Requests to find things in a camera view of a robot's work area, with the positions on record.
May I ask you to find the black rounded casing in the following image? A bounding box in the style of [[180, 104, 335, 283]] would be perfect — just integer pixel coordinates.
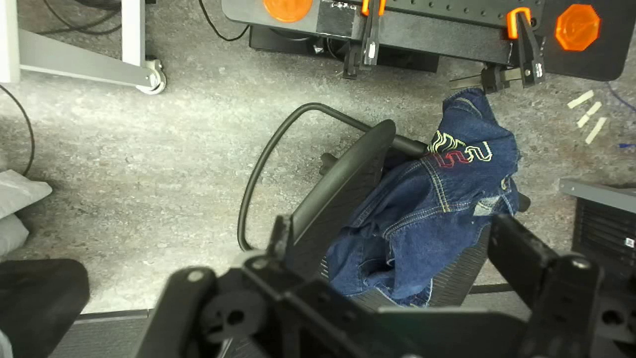
[[0, 256, 91, 358]]

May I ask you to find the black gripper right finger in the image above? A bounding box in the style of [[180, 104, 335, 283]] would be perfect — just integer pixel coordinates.
[[489, 212, 606, 358]]

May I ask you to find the white cart frame with caster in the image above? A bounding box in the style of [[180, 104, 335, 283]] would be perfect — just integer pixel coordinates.
[[0, 0, 169, 95]]

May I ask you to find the black computer tower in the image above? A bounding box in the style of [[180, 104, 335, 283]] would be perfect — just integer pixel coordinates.
[[572, 196, 636, 270]]

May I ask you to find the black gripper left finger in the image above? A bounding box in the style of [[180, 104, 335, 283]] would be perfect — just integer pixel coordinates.
[[135, 254, 314, 358]]

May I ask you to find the black mesh office chair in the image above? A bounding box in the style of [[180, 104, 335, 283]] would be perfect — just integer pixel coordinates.
[[234, 100, 532, 313]]

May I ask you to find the orange black bar clamp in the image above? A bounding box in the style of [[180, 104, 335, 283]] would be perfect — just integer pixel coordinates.
[[479, 5, 548, 91], [341, 0, 389, 79]]

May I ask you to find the black floor cable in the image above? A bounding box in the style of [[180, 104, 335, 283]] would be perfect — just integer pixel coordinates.
[[0, 83, 35, 178], [196, 0, 252, 43], [39, 0, 125, 37]]

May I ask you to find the orange round knob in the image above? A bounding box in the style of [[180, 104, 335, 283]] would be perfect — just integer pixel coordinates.
[[260, 0, 316, 25], [554, 1, 604, 53]]

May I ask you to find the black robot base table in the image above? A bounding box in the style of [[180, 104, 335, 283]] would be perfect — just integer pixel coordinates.
[[220, 0, 636, 83]]

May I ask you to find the white tape strip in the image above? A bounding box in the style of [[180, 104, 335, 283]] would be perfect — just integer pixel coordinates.
[[566, 87, 596, 110], [574, 98, 604, 128], [584, 114, 608, 146]]

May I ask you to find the white plastic bag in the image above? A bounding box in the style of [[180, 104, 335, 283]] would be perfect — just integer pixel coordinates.
[[0, 166, 53, 258]]

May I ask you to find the thin blue cable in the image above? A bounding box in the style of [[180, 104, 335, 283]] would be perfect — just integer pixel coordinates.
[[604, 81, 636, 114]]

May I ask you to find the wooden desk grey frame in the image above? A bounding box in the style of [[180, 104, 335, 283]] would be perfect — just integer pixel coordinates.
[[558, 176, 636, 214]]

